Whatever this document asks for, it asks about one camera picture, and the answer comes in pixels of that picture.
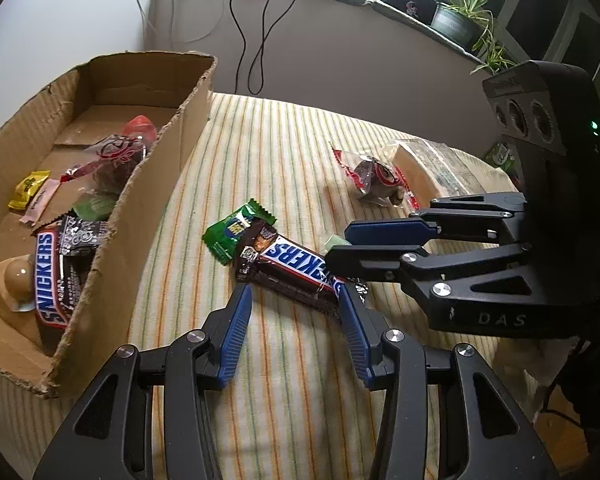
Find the potted spider plant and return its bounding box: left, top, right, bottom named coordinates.
left=414, top=0, right=518, bottom=77

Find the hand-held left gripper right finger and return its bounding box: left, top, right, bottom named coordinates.
left=337, top=280, right=561, bottom=480

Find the red-wrapped brown sweet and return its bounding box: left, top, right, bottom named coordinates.
left=60, top=115, right=160, bottom=196
left=331, top=146, right=421, bottom=211

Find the small yellow candy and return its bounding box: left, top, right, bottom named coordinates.
left=7, top=171, right=50, bottom=212

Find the small pink candy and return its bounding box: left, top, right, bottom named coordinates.
left=19, top=180, right=63, bottom=228

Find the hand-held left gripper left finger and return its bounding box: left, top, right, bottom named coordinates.
left=32, top=284, right=253, bottom=480

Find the tan egg-shaped capsule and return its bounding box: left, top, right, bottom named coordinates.
left=0, top=255, right=36, bottom=313

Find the white window frame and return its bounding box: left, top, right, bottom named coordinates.
left=490, top=0, right=600, bottom=81

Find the black cable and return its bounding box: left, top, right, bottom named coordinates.
left=229, top=0, right=281, bottom=95
left=247, top=0, right=366, bottom=96

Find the cardboard box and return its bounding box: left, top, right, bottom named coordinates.
left=0, top=50, right=218, bottom=400

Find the green snack bag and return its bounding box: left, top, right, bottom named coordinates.
left=482, top=141, right=518, bottom=173

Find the clear-wrapped pale cake packet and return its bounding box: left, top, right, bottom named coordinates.
left=387, top=139, right=518, bottom=206

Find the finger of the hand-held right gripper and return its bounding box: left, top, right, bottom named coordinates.
left=324, top=240, right=600, bottom=343
left=344, top=191, right=528, bottom=248

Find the brown chocolate bar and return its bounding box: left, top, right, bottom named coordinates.
left=32, top=215, right=112, bottom=331
left=235, top=222, right=371, bottom=323

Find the white wardrobe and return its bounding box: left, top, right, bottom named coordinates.
left=0, top=0, right=161, bottom=161

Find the yellow striped blanket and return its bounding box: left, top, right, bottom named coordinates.
left=0, top=92, right=548, bottom=480

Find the white cable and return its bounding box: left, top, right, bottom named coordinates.
left=129, top=0, right=278, bottom=43

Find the green candy packet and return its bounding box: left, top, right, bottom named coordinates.
left=202, top=199, right=277, bottom=266

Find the pale green jelly candy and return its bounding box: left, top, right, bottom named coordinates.
left=322, top=234, right=353, bottom=256

